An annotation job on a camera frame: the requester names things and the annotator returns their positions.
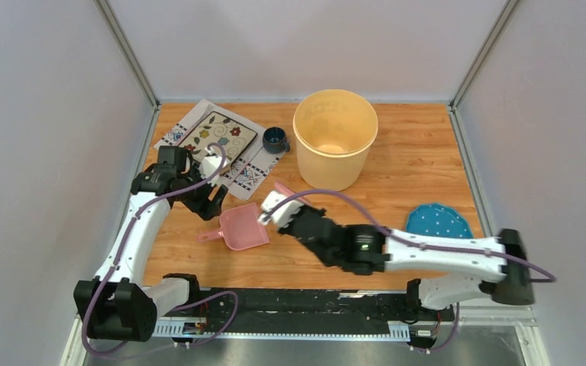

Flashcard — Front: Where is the blue polka dot plate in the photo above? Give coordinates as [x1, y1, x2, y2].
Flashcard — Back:
[404, 203, 474, 239]

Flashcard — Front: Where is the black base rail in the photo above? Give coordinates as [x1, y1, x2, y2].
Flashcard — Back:
[155, 287, 455, 338]

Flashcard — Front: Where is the floral square plate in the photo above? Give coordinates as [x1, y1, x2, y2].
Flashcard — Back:
[175, 111, 265, 177]

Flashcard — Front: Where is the pink dustpan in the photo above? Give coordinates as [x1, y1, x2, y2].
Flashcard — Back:
[196, 203, 270, 251]

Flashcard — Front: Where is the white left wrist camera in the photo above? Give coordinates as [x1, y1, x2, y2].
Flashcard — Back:
[198, 153, 230, 185]

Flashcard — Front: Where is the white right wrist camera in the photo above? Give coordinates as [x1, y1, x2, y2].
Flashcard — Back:
[257, 190, 304, 229]

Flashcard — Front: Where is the dark blue cup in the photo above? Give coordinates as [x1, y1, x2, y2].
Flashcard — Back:
[262, 127, 290, 154]

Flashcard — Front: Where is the cream plastic bucket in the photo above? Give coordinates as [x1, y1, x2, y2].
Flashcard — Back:
[292, 89, 378, 191]

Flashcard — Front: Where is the patterned white placemat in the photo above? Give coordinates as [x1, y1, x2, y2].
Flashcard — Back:
[154, 100, 284, 201]

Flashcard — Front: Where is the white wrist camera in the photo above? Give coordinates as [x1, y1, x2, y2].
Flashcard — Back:
[257, 190, 304, 229]
[198, 153, 230, 185]

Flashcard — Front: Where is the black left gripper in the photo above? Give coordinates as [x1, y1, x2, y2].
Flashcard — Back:
[175, 163, 227, 221]

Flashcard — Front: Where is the aluminium frame post right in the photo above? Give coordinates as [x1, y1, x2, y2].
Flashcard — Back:
[450, 0, 521, 110]

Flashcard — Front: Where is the aluminium frame post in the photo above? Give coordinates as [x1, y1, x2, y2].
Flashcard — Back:
[94, 0, 160, 111]
[450, 0, 521, 110]

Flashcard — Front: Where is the aluminium frame post left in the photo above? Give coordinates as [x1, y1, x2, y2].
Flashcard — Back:
[94, 0, 160, 111]

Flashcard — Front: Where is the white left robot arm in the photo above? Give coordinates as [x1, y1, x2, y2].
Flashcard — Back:
[73, 143, 230, 345]

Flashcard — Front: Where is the pink hand brush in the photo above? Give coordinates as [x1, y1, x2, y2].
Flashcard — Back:
[274, 181, 311, 206]

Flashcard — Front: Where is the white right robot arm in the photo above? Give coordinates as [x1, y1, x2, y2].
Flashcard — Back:
[270, 201, 535, 319]

